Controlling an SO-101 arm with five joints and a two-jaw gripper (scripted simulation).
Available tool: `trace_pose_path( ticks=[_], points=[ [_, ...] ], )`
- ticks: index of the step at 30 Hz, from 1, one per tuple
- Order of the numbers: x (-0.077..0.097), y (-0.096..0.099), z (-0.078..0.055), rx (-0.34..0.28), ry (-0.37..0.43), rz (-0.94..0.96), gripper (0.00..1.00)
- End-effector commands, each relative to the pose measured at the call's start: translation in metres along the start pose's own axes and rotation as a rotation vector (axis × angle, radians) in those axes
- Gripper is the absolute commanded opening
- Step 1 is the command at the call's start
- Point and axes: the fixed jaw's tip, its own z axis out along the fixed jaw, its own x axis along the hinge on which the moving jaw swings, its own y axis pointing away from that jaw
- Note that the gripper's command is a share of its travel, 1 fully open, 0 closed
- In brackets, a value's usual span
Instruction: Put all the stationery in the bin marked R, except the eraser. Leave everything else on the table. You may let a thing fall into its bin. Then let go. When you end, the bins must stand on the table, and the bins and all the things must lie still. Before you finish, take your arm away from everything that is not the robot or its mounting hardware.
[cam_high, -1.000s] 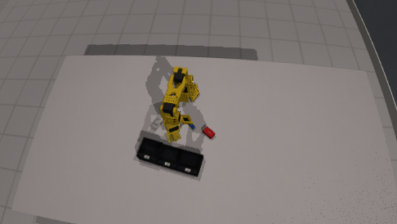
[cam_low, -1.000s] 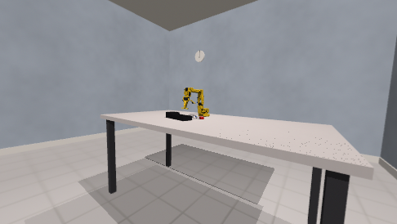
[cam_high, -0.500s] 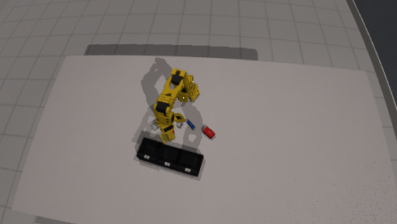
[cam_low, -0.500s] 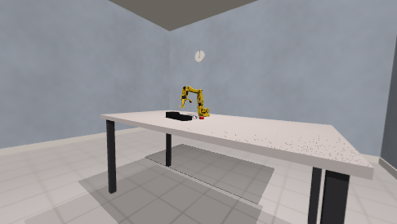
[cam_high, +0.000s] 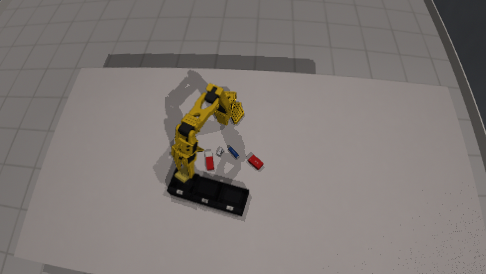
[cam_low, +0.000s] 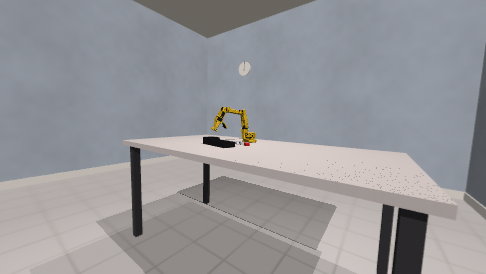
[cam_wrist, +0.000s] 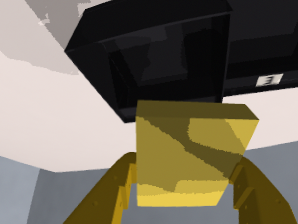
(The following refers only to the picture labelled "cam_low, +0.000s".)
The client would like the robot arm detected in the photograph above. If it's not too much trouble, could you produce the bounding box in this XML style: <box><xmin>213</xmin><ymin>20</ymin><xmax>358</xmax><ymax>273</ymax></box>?
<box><xmin>218</xmin><ymin>107</ymin><xmax>257</xmax><ymax>143</ymax></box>

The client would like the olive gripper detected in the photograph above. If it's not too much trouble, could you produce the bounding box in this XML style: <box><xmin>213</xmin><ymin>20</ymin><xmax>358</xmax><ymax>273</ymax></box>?
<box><xmin>213</xmin><ymin>115</ymin><xmax>227</xmax><ymax>130</ymax></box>

